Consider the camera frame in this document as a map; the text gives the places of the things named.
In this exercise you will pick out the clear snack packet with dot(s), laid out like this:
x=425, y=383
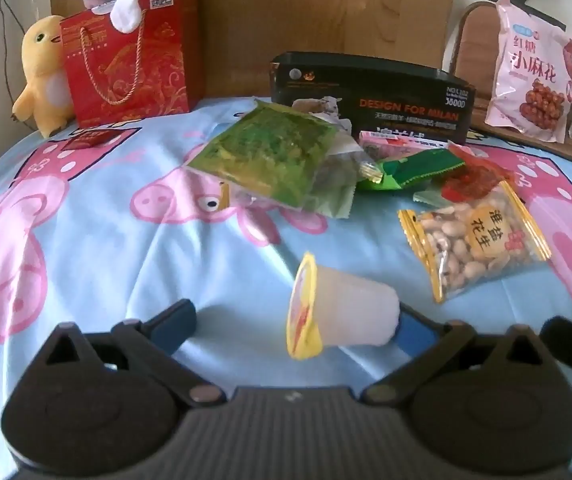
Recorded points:
x=338, y=175

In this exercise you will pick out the pig printed blue blanket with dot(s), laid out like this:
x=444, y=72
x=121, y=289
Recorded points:
x=116, y=260

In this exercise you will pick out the peanut packet yellow edges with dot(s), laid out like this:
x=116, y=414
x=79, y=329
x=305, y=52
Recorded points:
x=466, y=245

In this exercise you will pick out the wooden chair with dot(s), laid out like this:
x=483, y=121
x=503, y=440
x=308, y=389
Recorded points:
x=476, y=35

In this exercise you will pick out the translucent jelly cup yellow lid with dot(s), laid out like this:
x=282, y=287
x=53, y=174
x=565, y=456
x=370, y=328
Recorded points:
x=351, y=310

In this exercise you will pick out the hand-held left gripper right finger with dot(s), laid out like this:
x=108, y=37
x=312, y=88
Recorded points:
x=413, y=332

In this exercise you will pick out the pink snack packet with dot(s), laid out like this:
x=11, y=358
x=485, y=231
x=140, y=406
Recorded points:
x=391, y=141

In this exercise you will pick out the small flat red packet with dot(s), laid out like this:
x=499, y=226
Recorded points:
x=91, y=139

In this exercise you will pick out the red snack packet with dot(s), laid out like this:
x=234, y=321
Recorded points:
x=466, y=180

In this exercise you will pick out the large pink snack bag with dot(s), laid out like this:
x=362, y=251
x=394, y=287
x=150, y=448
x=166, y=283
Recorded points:
x=531, y=60

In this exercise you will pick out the red gift bag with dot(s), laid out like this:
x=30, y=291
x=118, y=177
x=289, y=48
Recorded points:
x=166, y=75

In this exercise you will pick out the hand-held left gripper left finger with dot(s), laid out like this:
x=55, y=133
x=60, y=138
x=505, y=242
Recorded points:
x=171, y=327

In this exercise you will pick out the yellow duck plush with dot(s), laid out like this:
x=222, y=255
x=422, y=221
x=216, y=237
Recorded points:
x=41, y=75

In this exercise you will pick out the small dark green snack packet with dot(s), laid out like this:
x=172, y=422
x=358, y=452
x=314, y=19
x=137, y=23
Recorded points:
x=416, y=167

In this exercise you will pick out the black cardboard box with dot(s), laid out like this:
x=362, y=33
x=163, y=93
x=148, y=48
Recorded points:
x=416, y=90

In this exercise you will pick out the wooden board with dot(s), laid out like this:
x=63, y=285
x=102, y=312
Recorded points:
x=316, y=10

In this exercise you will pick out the large green snack packet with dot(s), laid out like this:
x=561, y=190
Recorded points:
x=266, y=150

